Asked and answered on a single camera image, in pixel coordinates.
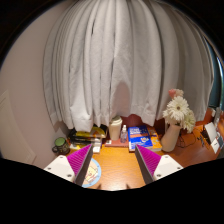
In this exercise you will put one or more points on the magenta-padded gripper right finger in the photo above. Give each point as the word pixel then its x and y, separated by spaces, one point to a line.
pixel 149 160

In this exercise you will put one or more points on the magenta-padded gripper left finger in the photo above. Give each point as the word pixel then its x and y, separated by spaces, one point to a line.
pixel 78 160

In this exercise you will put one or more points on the round cartoon-print mouse pad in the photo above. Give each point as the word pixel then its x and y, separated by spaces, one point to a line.
pixel 92 173

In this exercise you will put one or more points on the orange book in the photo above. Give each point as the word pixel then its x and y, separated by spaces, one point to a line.
pixel 155 142

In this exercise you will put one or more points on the black book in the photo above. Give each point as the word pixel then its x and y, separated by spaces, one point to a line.
pixel 81 138

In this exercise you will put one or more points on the white book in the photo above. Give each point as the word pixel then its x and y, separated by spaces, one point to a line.
pixel 96 147

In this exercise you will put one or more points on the green mug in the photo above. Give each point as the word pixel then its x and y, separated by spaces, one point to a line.
pixel 60 146

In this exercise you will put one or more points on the blue book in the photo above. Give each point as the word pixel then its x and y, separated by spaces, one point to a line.
pixel 139 136

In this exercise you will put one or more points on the yellow book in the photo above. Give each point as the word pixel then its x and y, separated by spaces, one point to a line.
pixel 91 132

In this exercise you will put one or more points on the white ceramic vase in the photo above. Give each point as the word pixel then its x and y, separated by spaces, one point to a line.
pixel 170 138

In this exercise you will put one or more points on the clear sanitizer bottle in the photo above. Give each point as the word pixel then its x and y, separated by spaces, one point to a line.
pixel 123 134

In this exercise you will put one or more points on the red notebook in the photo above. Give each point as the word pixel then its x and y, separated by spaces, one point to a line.
pixel 115 143

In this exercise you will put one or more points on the white plastic container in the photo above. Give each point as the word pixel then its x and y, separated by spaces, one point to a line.
pixel 115 128

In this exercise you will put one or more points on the white flower bouquet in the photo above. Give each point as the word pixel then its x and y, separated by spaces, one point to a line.
pixel 178 110

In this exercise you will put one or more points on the white electronic device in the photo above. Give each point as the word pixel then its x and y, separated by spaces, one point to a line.
pixel 210 131

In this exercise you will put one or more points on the white rectangular card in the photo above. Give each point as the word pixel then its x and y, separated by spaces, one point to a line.
pixel 216 145

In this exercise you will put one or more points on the dark-framed window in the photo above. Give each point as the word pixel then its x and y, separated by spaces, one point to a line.
pixel 215 90

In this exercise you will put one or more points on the white curtain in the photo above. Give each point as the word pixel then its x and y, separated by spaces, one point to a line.
pixel 126 66

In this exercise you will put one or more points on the white wall panel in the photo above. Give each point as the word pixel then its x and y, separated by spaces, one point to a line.
pixel 13 133

